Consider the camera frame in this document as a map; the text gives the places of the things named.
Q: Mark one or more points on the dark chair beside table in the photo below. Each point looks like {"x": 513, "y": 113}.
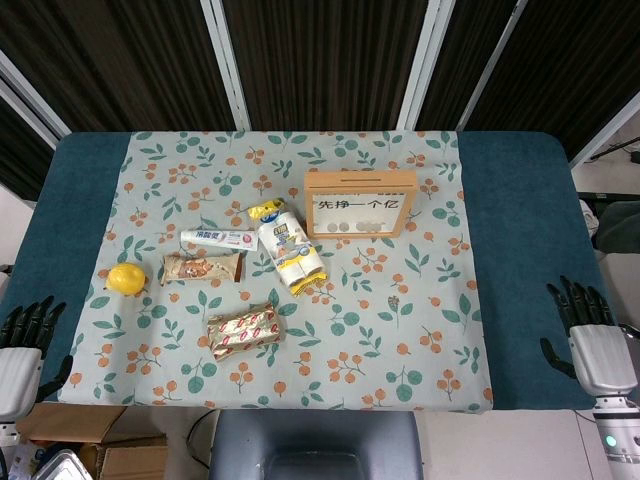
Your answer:
{"x": 620, "y": 220}

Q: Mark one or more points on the grey oval metal disc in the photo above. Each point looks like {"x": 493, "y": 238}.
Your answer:
{"x": 331, "y": 227}
{"x": 362, "y": 226}
{"x": 371, "y": 226}
{"x": 343, "y": 227}

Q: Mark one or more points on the white toothpaste tube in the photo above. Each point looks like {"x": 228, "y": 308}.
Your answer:
{"x": 215, "y": 238}

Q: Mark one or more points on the metal tray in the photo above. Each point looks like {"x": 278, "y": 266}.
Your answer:
{"x": 60, "y": 467}

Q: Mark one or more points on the teal table cover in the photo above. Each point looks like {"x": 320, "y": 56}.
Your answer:
{"x": 510, "y": 200}

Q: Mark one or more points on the brown cardboard box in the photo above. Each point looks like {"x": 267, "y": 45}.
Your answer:
{"x": 130, "y": 460}

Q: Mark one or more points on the brown snack bar wrapper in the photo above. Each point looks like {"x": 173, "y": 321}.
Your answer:
{"x": 200, "y": 267}

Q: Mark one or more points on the wooden coin bank frame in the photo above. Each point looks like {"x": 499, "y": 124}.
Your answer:
{"x": 360, "y": 180}

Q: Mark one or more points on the flat brown cardboard sheet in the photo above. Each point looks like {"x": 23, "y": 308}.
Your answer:
{"x": 70, "y": 422}

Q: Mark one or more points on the black and silver right hand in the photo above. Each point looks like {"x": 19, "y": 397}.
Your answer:
{"x": 602, "y": 360}

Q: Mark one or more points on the gold red snack packet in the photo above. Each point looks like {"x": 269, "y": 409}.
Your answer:
{"x": 245, "y": 330}

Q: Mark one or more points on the floral leaf print tablecloth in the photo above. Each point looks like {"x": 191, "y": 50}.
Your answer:
{"x": 350, "y": 350}

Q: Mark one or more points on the dark partition panel white frame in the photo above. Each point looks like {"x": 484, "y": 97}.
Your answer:
{"x": 550, "y": 60}
{"x": 20, "y": 145}
{"x": 325, "y": 60}
{"x": 125, "y": 60}

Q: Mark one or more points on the black and silver left hand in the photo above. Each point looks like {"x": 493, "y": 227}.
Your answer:
{"x": 20, "y": 380}

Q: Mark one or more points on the yellow lemon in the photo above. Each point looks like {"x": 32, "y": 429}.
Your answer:
{"x": 126, "y": 278}

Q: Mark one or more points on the yellow white tissue roll pack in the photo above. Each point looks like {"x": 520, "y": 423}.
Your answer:
{"x": 290, "y": 250}

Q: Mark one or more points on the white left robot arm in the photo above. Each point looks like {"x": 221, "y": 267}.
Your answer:
{"x": 7, "y": 434}

